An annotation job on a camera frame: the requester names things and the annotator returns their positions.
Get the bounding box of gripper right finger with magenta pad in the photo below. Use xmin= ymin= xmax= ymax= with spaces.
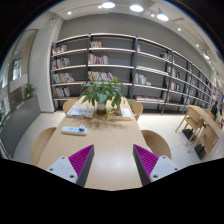
xmin=133 ymin=144 xmax=179 ymax=186

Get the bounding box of large grey wall bookshelf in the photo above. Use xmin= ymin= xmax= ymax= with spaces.
xmin=50 ymin=33 xmax=214 ymax=114

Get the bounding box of wooden chair near left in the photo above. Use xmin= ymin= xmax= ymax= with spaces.
xmin=31 ymin=127 xmax=56 ymax=166

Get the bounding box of yellow-edged book on table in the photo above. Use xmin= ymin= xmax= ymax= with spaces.
xmin=107 ymin=108 xmax=132 ymax=120

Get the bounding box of wooden chair at right table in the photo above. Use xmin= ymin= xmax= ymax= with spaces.
xmin=182 ymin=106 xmax=203 ymax=135

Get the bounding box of wooden chair far left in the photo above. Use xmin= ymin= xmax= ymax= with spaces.
xmin=63 ymin=99 xmax=76 ymax=113

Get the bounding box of white power strip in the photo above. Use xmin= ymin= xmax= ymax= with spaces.
xmin=61 ymin=126 xmax=88 ymax=136

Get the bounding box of wooden chair far right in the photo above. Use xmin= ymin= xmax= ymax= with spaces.
xmin=128 ymin=99 xmax=143 ymax=120

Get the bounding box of small plant by window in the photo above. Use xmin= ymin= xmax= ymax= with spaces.
xmin=24 ymin=84 xmax=35 ymax=99

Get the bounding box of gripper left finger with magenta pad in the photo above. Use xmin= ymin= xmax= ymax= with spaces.
xmin=47 ymin=145 xmax=94 ymax=187

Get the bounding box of green potted plant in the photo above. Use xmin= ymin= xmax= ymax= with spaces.
xmin=79 ymin=77 xmax=124 ymax=115

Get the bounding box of wooden chair near right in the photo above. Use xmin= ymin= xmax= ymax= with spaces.
xmin=142 ymin=130 xmax=172 ymax=159

